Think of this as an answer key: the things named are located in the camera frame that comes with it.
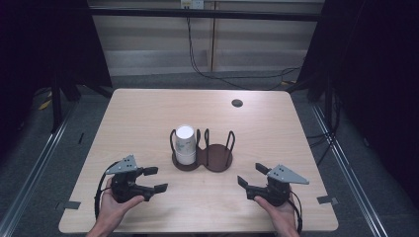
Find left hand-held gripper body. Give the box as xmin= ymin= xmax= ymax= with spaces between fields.
xmin=105 ymin=154 xmax=146 ymax=204

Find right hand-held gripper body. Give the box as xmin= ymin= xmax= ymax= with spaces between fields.
xmin=262 ymin=163 xmax=310 ymax=207

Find dark brown wire cup holder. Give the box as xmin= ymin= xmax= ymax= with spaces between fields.
xmin=169 ymin=127 xmax=236 ymax=174

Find floral white paper cup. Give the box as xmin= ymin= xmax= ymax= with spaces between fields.
xmin=174 ymin=124 xmax=198 ymax=155

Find person's right hand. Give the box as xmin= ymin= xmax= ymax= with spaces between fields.
xmin=253 ymin=193 xmax=299 ymax=233

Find person's left hand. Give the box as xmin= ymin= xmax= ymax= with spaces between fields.
xmin=95 ymin=190 xmax=145 ymax=233

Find grey tape strip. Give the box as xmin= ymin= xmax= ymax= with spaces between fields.
xmin=54 ymin=200 xmax=82 ymax=211
xmin=316 ymin=195 xmax=340 ymax=206

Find black stand leg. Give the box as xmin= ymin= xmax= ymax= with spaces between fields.
xmin=323 ymin=74 xmax=334 ymax=126
xmin=50 ymin=70 xmax=64 ymax=134

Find yellow tape piece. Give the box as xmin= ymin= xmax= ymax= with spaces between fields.
xmin=37 ymin=98 xmax=53 ymax=112

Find black curtain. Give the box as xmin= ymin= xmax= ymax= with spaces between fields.
xmin=295 ymin=0 xmax=419 ymax=209
xmin=0 ymin=0 xmax=114 ymax=156

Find black horizontal bar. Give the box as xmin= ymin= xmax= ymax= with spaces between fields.
xmin=88 ymin=7 xmax=323 ymax=23

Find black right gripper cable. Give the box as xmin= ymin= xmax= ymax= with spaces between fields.
xmin=287 ymin=190 xmax=304 ymax=235

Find black floor cables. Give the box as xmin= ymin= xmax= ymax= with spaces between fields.
xmin=305 ymin=92 xmax=342 ymax=167

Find metal floor rail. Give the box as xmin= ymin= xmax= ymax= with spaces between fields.
xmin=0 ymin=98 xmax=81 ymax=237
xmin=310 ymin=102 xmax=390 ymax=237

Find black wall cable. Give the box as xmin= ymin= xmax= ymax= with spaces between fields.
xmin=186 ymin=16 xmax=302 ymax=92

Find white wall outlet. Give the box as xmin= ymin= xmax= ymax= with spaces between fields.
xmin=180 ymin=0 xmax=206 ymax=10

